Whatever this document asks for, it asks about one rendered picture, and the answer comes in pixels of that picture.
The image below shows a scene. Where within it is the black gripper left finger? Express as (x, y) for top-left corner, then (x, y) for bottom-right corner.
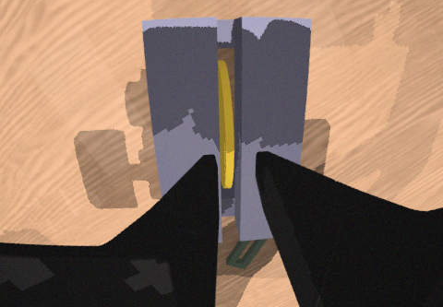
(0, 155), (219, 307)

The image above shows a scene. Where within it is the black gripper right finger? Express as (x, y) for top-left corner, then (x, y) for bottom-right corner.
(256, 151), (443, 307)

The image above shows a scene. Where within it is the gold coin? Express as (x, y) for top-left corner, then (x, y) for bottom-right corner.
(218, 60), (233, 189)

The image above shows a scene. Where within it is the dark grey box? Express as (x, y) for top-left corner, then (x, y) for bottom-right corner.
(217, 19), (235, 218)

